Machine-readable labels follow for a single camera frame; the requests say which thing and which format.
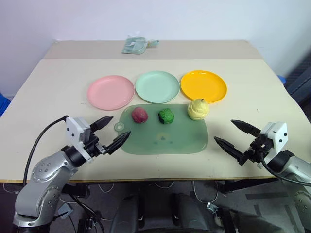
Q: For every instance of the blue plastic crate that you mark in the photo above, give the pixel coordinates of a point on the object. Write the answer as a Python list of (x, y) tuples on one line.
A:
[(3, 104)]

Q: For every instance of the yellow plate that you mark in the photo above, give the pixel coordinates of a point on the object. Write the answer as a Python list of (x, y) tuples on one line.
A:
[(203, 85)]

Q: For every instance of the green toy vegetable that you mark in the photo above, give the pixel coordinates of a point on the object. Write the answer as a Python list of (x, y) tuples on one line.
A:
[(166, 117)]

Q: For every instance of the small blue object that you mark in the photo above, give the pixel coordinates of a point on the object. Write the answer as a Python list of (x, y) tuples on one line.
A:
[(283, 79)]

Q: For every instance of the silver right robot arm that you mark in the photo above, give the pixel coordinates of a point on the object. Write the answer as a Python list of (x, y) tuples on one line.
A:
[(298, 167)]

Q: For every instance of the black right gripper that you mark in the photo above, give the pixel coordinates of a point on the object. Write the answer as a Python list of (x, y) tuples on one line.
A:
[(257, 148)]

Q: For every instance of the black table frame bar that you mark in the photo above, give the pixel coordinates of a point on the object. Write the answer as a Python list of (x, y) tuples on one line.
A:
[(245, 186)]

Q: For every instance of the red fruit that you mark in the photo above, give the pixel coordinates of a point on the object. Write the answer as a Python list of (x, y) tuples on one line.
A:
[(139, 115)]

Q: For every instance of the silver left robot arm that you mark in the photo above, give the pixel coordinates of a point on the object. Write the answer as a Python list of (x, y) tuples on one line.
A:
[(46, 174)]

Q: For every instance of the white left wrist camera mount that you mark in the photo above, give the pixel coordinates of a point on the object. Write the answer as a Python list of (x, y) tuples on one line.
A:
[(74, 131)]

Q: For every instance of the dark rounded shape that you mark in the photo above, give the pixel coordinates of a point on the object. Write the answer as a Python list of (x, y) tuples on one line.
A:
[(126, 213), (192, 213)]

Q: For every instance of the folded pale green cloth bag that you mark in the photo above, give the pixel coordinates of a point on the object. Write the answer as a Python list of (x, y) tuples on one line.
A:
[(133, 47)]

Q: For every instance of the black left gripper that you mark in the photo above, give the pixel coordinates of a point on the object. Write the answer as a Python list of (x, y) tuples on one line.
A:
[(93, 145)]

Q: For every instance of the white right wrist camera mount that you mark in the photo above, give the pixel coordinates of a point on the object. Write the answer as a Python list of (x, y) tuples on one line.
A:
[(277, 132)]

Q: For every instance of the small metal clamp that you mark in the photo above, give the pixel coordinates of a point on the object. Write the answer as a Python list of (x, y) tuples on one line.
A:
[(212, 208)]

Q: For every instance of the pale green plate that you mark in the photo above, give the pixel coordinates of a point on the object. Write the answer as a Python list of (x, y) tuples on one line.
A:
[(157, 86)]

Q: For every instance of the pale yellow pear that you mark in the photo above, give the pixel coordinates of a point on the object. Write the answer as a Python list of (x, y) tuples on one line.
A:
[(198, 110)]

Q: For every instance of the translucent green cutting mat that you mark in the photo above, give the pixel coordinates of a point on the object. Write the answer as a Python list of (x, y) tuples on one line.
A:
[(165, 140)]

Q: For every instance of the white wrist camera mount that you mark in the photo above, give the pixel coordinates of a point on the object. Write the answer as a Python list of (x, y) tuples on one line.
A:
[(277, 132), (74, 131)]

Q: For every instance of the pink plate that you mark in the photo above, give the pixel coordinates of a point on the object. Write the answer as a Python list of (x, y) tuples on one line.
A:
[(110, 92)]

